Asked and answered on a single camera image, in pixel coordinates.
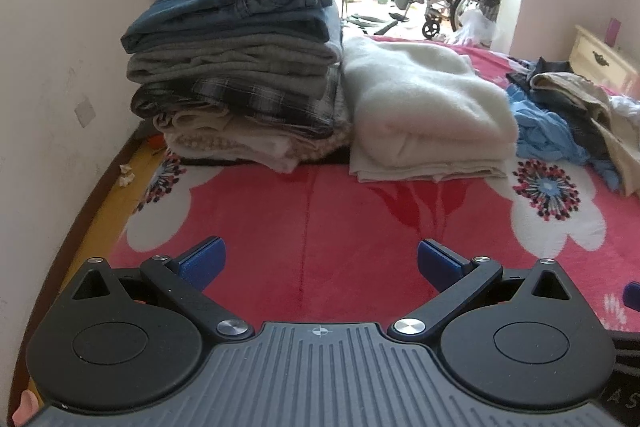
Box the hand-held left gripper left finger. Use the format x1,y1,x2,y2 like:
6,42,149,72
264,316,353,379
71,235,252,340

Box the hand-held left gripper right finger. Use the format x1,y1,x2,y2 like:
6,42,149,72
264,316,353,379
387,238,571,342

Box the white deer embroidered sweater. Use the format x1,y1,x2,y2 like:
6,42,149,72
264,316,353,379
342,36,518,160

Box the stack of folded clothes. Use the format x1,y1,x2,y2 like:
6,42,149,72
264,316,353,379
120,0,353,172

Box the white hoodie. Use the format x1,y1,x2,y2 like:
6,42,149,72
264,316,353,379
347,132,516,184

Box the pink flower print blanket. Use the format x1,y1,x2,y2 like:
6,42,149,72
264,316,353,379
107,34,640,343

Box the beige pants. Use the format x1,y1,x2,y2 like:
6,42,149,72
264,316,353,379
530,72,640,198

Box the blue shirt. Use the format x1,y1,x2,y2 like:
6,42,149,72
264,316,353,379
505,84,623,192

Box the white shirt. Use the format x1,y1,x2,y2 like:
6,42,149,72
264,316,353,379
607,94,640,128

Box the dark navy trousers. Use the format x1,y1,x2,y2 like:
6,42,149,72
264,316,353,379
505,57,611,158

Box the white plastic bag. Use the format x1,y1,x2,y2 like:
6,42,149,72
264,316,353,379
450,9,496,45

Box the cream nightstand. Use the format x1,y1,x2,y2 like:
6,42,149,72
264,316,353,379
570,24,640,100

